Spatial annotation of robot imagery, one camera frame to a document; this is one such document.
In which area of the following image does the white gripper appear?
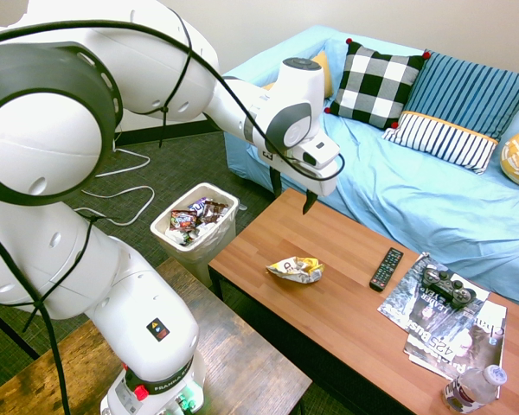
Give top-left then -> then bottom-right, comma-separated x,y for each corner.
258,144 -> 340,216

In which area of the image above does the yellow chip bag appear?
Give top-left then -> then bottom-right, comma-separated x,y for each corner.
266,256 -> 325,285

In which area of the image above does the white plastic trash bin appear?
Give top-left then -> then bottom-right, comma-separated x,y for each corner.
150,182 -> 240,287

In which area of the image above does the brown candy wrapper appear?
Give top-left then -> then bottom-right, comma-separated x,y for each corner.
202,200 -> 229,226

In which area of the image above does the crumpled white paper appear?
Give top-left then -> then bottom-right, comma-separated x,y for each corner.
165,223 -> 214,247

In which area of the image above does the red snack wrapper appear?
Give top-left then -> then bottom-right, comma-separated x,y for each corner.
170,209 -> 199,233

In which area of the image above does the black TV remote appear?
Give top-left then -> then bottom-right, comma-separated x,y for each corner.
368,246 -> 405,293

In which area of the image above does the light blue covered sofa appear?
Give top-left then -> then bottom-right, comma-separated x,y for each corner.
223,24 -> 519,315

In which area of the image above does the mustard yellow pillow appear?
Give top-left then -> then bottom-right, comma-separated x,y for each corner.
261,50 -> 335,99

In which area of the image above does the black white checkered pillow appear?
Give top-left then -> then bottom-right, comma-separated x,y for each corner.
324,37 -> 432,131

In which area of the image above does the reddish wooden coffee table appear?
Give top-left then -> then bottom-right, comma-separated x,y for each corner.
207,188 -> 519,415

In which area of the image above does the dark cover magazine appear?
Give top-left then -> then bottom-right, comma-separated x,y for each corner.
376,252 -> 490,343

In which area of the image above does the white navy striped pillow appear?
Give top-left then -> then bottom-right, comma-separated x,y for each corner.
381,111 -> 499,176

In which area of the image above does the black game controller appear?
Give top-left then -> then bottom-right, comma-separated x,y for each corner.
420,265 -> 477,310

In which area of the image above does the rustic dark wood table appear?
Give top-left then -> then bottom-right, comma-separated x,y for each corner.
0,258 -> 313,415

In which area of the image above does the blue striped pillow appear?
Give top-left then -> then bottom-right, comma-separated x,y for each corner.
404,50 -> 519,142

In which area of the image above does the business magazine with 425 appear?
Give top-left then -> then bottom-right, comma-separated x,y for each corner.
402,300 -> 508,384

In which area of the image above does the clear plastic water bottle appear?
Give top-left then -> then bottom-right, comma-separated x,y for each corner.
441,364 -> 509,415

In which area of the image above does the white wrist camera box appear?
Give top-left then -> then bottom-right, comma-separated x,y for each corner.
294,131 -> 342,170

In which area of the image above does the white floor cable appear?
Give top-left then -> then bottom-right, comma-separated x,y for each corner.
71,146 -> 156,227

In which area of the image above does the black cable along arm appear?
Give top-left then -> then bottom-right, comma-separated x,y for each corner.
0,19 -> 346,415

